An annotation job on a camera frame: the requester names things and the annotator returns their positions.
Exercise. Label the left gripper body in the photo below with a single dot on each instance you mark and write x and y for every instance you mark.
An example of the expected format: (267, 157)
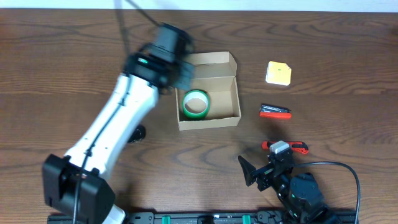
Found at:
(182, 78)

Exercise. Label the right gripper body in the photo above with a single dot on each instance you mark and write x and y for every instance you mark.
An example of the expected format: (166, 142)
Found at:
(265, 174)

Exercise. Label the red utility knife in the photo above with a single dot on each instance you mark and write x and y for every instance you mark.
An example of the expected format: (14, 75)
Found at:
(297, 146)

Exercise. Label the green tape roll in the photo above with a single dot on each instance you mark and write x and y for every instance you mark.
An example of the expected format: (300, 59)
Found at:
(196, 104)

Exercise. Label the red black stapler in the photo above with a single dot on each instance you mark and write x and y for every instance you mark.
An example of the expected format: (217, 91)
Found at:
(274, 112)

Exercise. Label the yellow sticky note pad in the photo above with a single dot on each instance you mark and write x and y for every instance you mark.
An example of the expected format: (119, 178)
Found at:
(278, 73)

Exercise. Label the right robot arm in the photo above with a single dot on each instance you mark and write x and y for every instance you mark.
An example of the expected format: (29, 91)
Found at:
(300, 194)

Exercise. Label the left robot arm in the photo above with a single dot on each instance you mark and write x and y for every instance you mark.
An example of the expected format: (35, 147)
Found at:
(76, 184)

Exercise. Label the open cardboard box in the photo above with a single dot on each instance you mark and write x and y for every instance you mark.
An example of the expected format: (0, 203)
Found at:
(214, 74)

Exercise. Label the black mounting rail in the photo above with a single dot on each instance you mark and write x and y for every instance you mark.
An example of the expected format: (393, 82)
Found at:
(262, 216)

